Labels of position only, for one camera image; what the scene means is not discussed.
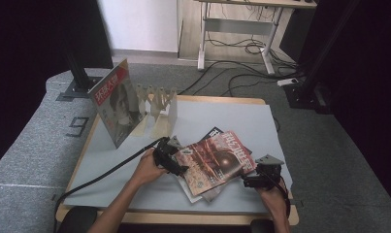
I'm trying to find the white snowy scene magazine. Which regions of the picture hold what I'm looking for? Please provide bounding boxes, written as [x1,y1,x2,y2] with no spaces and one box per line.
[177,176,205,205]

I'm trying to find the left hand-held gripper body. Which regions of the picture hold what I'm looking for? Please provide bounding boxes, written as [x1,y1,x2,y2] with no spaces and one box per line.
[151,135,184,174]

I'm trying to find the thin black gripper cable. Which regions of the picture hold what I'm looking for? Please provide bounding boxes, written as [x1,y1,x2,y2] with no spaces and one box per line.
[266,168,292,218]

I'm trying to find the grey table mat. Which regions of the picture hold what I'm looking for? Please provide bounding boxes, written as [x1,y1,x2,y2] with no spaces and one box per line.
[62,96,294,215]

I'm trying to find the person's black pants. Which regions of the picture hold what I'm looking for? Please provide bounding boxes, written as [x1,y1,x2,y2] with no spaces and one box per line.
[58,205,277,233]

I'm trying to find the black stand with base plate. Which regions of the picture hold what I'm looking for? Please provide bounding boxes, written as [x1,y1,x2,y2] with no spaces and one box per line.
[55,45,109,102]

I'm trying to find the black curtain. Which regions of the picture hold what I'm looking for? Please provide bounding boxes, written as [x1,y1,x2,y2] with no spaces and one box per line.
[279,0,391,212]
[0,0,114,173]

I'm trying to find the plastic portrait cover magazine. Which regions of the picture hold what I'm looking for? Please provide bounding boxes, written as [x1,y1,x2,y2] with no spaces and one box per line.
[87,57,148,150]

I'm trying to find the red brown cover magazine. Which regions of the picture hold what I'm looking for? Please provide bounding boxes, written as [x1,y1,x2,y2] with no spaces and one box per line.
[173,130,258,197]

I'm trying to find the thick black gripper cable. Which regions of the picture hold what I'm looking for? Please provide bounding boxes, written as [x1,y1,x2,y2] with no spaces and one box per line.
[53,137,167,233]

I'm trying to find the person's right hand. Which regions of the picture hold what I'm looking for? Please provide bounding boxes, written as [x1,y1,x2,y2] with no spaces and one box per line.
[255,183,290,221]

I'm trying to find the black slanted metal stand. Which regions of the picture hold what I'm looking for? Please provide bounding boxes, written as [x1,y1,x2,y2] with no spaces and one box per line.
[281,0,361,115]

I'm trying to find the bundle of black floor cables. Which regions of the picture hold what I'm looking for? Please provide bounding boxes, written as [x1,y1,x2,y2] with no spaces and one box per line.
[178,32,306,97]

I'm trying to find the white power strip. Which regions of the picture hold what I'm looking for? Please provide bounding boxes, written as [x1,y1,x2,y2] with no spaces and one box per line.
[277,77,299,87]

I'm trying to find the clear acrylic magazine rack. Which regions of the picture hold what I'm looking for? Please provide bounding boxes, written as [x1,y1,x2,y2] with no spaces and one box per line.
[131,83,179,141]

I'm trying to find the dark blue cover magazine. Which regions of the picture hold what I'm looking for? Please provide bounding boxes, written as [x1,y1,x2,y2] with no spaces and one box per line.
[200,125,253,204]

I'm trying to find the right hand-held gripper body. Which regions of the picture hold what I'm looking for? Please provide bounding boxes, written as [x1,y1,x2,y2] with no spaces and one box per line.
[252,154,285,192]

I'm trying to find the person's left hand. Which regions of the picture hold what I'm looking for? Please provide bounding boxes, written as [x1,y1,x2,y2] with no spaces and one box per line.
[131,148,169,187]

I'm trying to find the white desk frame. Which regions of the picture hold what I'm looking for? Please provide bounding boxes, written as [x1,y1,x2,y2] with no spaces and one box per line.
[194,0,318,76]

